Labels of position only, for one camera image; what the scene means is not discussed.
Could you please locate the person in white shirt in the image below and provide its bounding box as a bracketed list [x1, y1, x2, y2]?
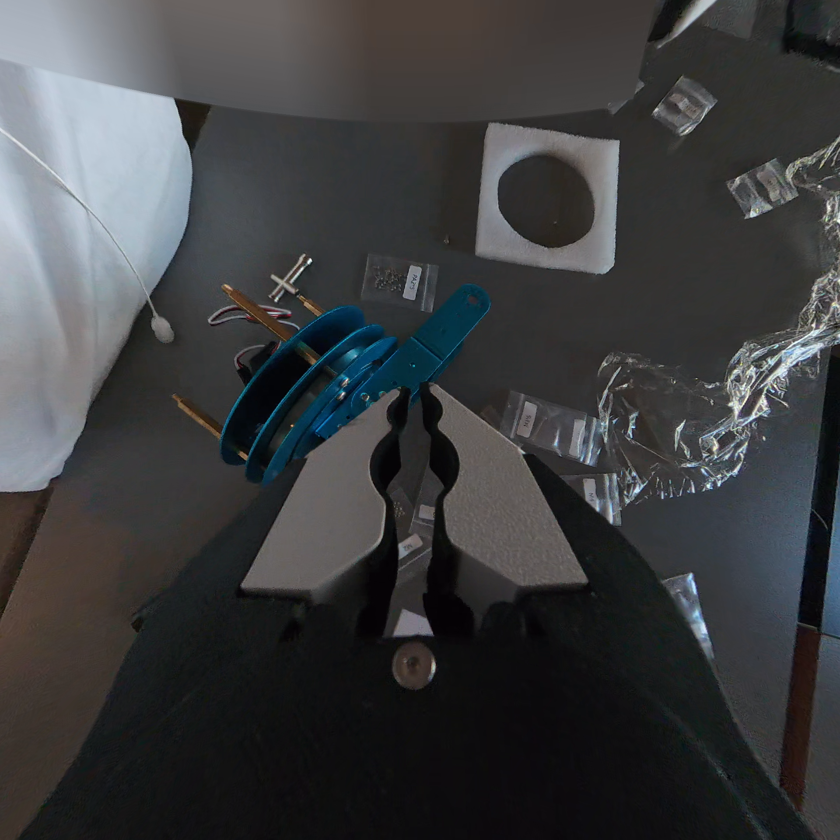
[0, 59, 194, 493]

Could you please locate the metal cross wrench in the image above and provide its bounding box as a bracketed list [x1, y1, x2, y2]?
[269, 254, 315, 304]

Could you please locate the small clear hardware bag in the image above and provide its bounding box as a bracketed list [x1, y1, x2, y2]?
[652, 75, 717, 136]
[661, 573, 715, 660]
[564, 472, 623, 526]
[364, 254, 438, 311]
[504, 390, 605, 467]
[726, 157, 800, 219]
[392, 482, 439, 581]

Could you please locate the dark grey desk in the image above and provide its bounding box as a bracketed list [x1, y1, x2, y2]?
[0, 39, 829, 840]

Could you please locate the blue toy robot arm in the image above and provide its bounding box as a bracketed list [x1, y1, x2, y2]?
[172, 283, 492, 488]

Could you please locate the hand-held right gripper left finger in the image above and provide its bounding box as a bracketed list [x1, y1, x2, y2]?
[238, 386, 413, 636]

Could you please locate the white foam square with hole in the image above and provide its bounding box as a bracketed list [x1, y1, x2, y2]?
[474, 122, 622, 275]

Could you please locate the crumpled clear plastic wrap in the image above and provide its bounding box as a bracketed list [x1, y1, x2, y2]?
[597, 134, 840, 508]

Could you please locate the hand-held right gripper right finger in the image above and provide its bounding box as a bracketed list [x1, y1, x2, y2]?
[417, 382, 589, 636]

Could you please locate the thin white cable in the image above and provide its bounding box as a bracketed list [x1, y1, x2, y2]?
[0, 125, 177, 343]

